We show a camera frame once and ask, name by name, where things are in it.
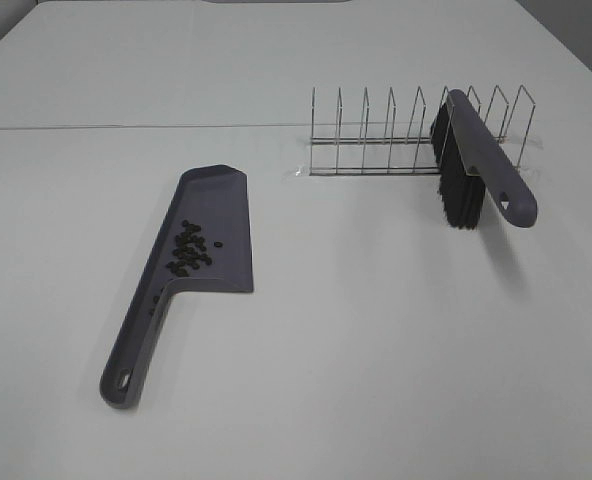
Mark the pile of coffee beans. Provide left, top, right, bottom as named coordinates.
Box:
left=147, top=219, right=214, bottom=317

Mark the purple plastic dustpan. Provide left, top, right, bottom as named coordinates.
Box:
left=99, top=165, right=254, bottom=409

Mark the metal wire rack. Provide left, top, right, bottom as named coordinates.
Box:
left=305, top=85, right=536, bottom=177

